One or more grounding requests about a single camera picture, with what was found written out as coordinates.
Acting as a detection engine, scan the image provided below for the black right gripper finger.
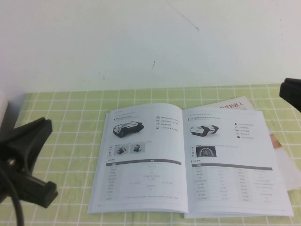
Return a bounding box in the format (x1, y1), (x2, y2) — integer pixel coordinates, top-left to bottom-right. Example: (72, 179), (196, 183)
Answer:
(279, 77), (301, 113)

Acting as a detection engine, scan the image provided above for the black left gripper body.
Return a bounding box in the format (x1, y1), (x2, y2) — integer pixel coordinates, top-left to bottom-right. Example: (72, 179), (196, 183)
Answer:
(0, 128), (31, 204)

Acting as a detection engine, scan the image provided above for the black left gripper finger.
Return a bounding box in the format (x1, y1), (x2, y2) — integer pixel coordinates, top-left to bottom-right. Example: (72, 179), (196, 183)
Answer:
(13, 117), (53, 174)
(22, 174), (59, 209)

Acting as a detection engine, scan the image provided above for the white product brochure book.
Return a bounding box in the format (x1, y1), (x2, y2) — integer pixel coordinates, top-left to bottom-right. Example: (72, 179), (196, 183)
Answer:
(87, 103), (294, 218)

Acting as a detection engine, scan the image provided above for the green checked tablecloth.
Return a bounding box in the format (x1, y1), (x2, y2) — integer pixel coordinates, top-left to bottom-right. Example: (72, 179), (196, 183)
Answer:
(0, 82), (301, 226)

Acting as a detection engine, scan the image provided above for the white box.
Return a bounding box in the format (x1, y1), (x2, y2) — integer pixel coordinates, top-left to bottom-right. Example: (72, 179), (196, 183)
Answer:
(0, 94), (9, 125)

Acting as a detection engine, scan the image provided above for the white leaflet with red print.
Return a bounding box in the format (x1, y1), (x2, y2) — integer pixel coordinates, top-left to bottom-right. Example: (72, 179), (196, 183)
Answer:
(195, 96), (255, 112)

